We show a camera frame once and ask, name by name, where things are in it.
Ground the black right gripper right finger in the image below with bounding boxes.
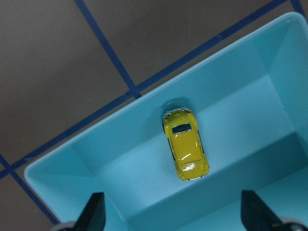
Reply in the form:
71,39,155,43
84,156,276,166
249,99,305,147
241,190,283,231

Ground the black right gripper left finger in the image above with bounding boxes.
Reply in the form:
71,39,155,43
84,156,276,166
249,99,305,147
73,192,106,231

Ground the yellow beetle toy car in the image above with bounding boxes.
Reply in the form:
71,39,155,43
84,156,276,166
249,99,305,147
163,108,210,181

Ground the light blue plastic bin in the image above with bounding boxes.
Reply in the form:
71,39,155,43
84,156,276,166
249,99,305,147
25,13,308,231

